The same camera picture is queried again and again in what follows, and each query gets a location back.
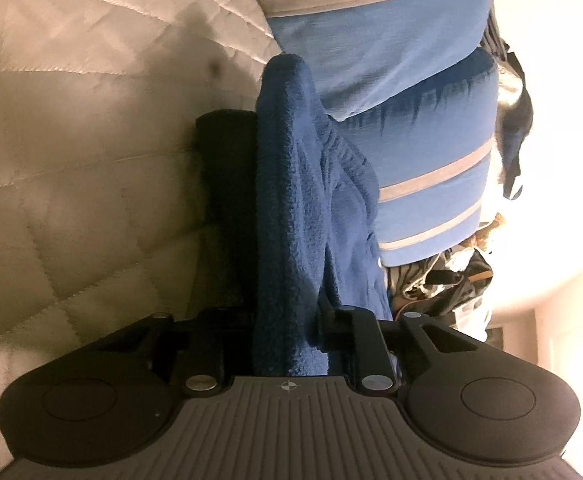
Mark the navy blue fleece jacket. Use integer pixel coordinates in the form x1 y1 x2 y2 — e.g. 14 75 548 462
196 54 391 377

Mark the black bag pile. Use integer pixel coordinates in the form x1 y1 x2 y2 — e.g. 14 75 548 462
386 214 504 342

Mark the right blue striped pillow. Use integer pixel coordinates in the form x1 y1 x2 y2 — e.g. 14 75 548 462
339 48 499 266

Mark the blue striped pillow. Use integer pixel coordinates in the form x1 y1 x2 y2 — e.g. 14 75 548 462
339 48 499 266
256 0 492 120

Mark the folded navy garment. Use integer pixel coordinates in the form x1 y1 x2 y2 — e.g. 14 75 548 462
480 6 533 200

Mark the left blue striped pillow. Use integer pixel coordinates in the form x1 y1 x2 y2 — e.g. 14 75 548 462
256 0 492 120

